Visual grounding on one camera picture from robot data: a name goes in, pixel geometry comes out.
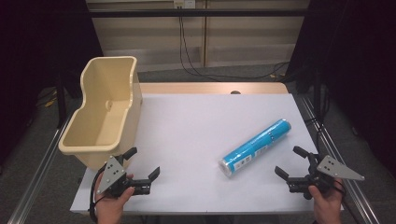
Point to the person's left hand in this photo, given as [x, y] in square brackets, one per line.
[109, 208]

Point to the wooden table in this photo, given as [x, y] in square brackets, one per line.
[186, 88]

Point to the white table mat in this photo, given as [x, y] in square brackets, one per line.
[193, 140]

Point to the white wall outlet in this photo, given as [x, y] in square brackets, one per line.
[184, 3]

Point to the person's right hand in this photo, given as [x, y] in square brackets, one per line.
[327, 207]

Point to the blue roll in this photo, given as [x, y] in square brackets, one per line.
[255, 147]

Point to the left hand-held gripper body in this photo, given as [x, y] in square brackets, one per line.
[112, 174]

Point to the beige plastic bin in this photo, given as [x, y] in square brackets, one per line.
[102, 124]

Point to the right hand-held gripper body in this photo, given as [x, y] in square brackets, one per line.
[336, 169]

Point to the black stand leg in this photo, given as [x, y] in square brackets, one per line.
[317, 93]
[61, 102]

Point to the black curtain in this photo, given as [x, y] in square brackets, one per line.
[358, 62]
[37, 46]

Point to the metal floor rail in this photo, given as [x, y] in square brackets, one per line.
[37, 174]
[342, 161]

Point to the black horizontal bar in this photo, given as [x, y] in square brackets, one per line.
[199, 13]

